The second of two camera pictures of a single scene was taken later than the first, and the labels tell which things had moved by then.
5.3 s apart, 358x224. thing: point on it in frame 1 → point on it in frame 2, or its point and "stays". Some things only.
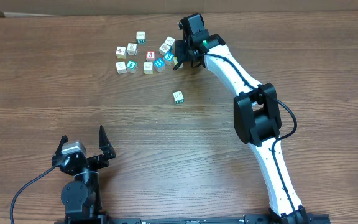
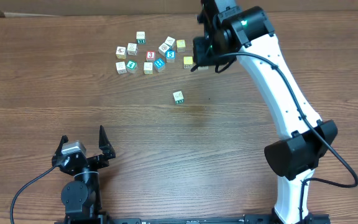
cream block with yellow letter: [148, 68] stays
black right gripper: [182, 50] → [199, 55]
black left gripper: [91, 160] stays
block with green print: [178, 97] stays
